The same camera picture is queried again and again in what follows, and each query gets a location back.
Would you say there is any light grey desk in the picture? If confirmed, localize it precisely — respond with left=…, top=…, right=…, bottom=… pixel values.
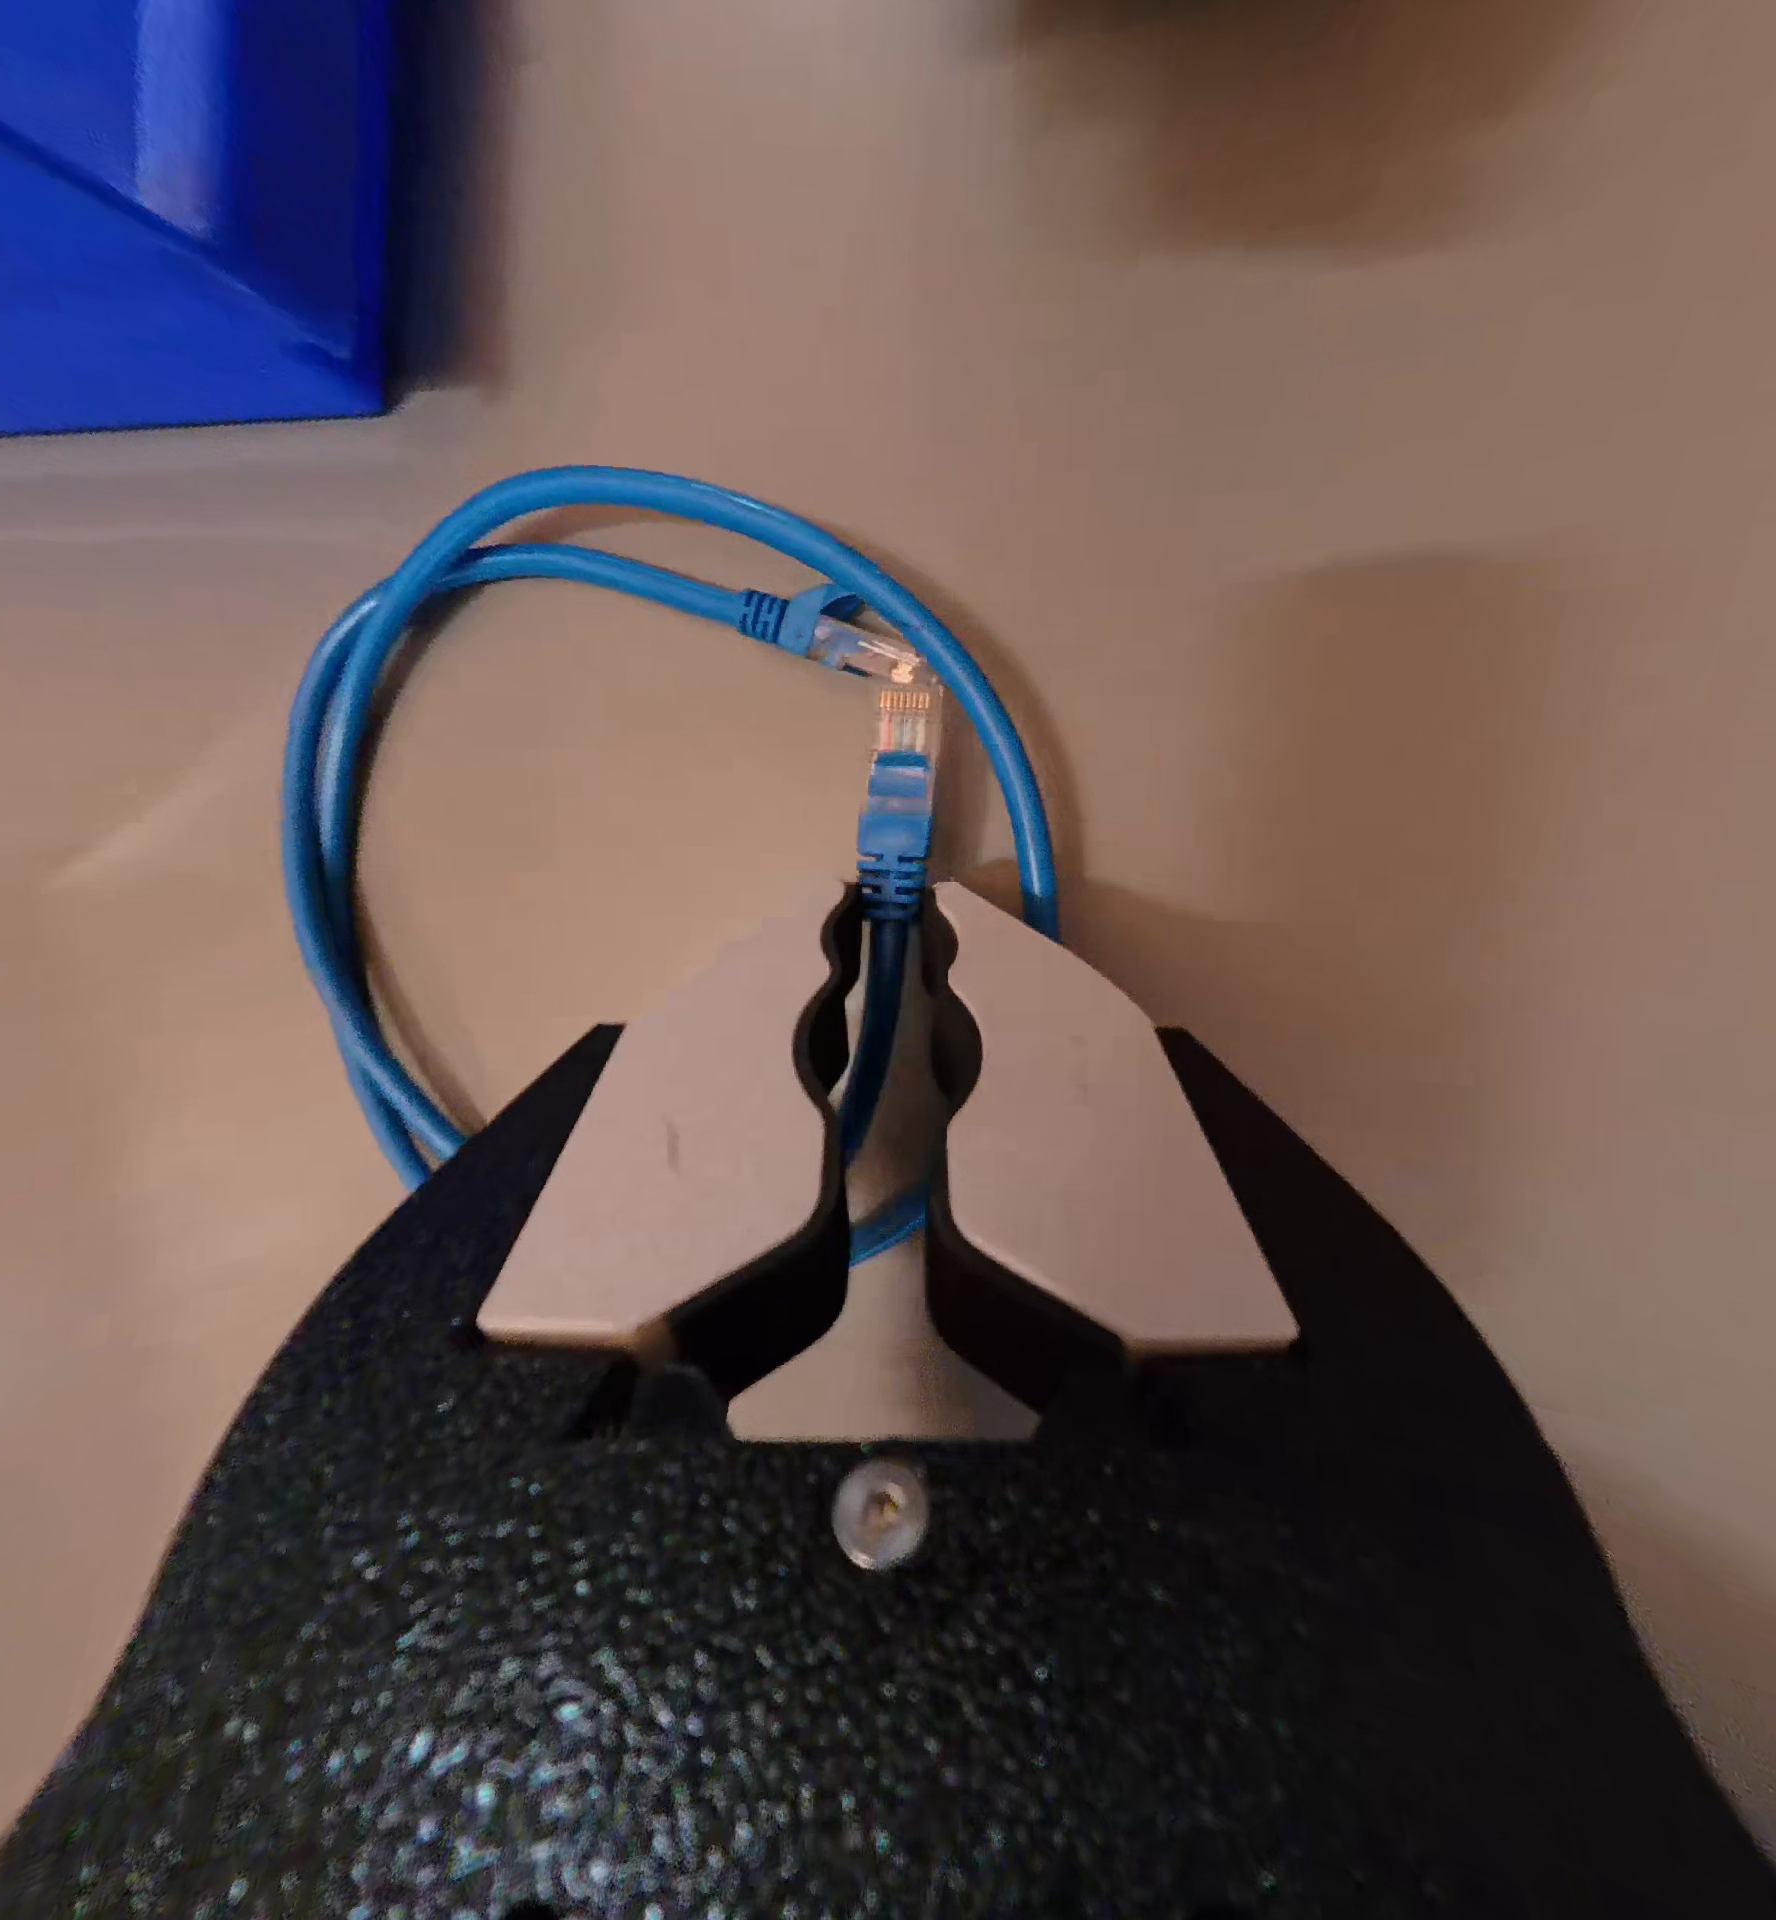
left=0, top=0, right=1776, bottom=1847

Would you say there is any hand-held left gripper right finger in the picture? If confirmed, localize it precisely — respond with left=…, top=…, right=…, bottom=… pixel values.
left=924, top=880, right=1302, bottom=1415

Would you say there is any blue ethernet cable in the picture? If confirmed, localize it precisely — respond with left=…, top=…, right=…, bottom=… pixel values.
left=281, top=468, right=1062, bottom=1269

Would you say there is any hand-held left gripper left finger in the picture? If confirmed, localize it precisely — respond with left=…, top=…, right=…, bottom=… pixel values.
left=475, top=875, right=864, bottom=1412

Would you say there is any blue plastic storage bin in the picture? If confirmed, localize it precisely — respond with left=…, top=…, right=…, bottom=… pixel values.
left=0, top=0, right=399, bottom=440

